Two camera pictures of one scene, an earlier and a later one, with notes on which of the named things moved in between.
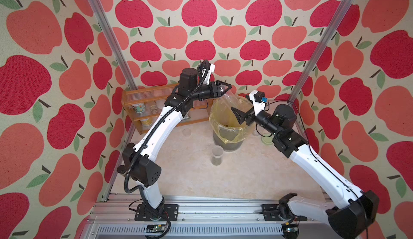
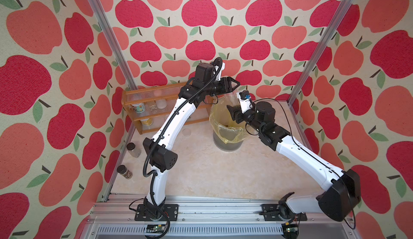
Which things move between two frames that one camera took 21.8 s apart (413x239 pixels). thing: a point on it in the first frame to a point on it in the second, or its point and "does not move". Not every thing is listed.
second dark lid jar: (121, 169) does not move
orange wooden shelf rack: (143, 105) does not move
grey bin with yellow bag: (228, 134) does not move
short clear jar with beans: (216, 157) to (232, 99)
